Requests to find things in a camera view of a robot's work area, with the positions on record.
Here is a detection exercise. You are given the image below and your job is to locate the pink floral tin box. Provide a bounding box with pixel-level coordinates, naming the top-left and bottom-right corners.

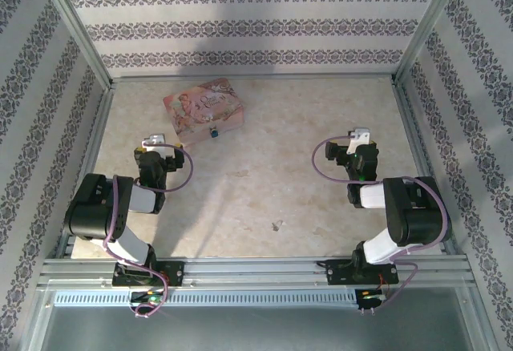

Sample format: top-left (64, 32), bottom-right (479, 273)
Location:
top-left (162, 78), bottom-right (247, 147)

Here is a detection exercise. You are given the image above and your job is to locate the right circuit board green light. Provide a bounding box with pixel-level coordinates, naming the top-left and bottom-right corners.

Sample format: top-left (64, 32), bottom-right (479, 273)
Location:
top-left (356, 288), bottom-right (388, 313)

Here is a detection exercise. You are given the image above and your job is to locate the circuit board green light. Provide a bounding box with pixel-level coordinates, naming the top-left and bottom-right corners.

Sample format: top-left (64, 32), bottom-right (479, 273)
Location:
top-left (129, 291), bottom-right (168, 305)
top-left (356, 288), bottom-right (388, 313)

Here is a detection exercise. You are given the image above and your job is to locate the left circuit board green light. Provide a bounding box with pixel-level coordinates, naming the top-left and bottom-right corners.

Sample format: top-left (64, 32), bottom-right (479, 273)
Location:
top-left (129, 291), bottom-right (168, 305)

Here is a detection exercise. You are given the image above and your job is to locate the grey metal panel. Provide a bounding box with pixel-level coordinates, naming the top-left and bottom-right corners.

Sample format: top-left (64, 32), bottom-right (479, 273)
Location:
top-left (23, 305), bottom-right (488, 351)

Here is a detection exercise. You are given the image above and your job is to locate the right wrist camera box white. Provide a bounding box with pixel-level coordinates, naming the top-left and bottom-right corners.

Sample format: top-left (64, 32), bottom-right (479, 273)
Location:
top-left (346, 127), bottom-right (371, 156)

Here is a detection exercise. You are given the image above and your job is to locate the aluminium side rail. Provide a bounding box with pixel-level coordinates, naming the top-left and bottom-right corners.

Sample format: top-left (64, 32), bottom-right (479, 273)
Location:
top-left (390, 77), bottom-right (463, 256)
top-left (51, 82), bottom-right (116, 260)

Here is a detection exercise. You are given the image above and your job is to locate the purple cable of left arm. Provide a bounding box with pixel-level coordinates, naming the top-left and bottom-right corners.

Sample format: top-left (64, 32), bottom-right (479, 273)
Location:
top-left (103, 143), bottom-right (195, 320)

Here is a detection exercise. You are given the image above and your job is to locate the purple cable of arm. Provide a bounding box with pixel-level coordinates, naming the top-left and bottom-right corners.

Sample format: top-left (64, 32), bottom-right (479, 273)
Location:
top-left (312, 135), bottom-right (453, 313)
top-left (103, 143), bottom-right (195, 320)

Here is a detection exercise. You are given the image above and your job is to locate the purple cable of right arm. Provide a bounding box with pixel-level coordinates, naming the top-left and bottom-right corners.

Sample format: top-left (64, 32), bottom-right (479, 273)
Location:
top-left (312, 135), bottom-right (453, 313)

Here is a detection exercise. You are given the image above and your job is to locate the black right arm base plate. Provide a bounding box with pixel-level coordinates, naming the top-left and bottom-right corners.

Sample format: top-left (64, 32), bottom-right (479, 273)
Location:
top-left (325, 258), bottom-right (400, 287)

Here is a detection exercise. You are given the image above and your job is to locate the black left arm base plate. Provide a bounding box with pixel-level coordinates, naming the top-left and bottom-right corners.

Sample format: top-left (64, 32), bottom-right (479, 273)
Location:
top-left (111, 260), bottom-right (187, 288)

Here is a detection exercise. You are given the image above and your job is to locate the aluminium rear rail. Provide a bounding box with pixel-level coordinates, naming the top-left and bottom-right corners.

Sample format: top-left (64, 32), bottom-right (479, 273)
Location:
top-left (109, 72), bottom-right (397, 84)

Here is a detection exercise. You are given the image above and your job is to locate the aluminium frame post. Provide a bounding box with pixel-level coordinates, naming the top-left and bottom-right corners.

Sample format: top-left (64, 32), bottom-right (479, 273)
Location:
top-left (33, 0), bottom-right (115, 89)
top-left (394, 0), bottom-right (471, 87)

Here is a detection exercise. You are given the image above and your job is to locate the long aluminium mounting rail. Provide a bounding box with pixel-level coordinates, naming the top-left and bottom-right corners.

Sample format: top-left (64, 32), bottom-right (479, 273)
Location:
top-left (37, 256), bottom-right (477, 289)

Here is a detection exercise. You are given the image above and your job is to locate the grey slotted cable duct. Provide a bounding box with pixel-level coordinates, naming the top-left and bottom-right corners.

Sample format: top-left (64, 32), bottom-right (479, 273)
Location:
top-left (53, 289), bottom-right (358, 309)

